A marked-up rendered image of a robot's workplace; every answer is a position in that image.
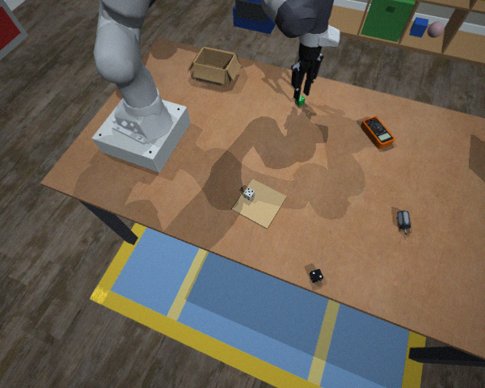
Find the orange digital multimeter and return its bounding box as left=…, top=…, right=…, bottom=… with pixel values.
left=361, top=116, right=395, bottom=149

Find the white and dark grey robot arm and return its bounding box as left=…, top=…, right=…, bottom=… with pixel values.
left=94, top=0, right=340, bottom=144

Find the white die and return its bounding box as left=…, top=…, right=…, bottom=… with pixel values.
left=243, top=187, right=255, bottom=200

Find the black die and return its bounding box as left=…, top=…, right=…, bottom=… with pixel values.
left=310, top=269, right=323, bottom=283

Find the green die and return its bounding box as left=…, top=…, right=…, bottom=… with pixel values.
left=295, top=95, right=305, bottom=107

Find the beige square mat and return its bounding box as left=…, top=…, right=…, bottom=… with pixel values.
left=232, top=179, right=287, bottom=229

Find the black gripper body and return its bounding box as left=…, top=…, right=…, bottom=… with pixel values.
left=297, top=42, right=322, bottom=69

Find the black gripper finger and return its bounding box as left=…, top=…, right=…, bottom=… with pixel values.
left=303, top=54, right=324, bottom=96
left=291, top=61, right=310, bottom=101

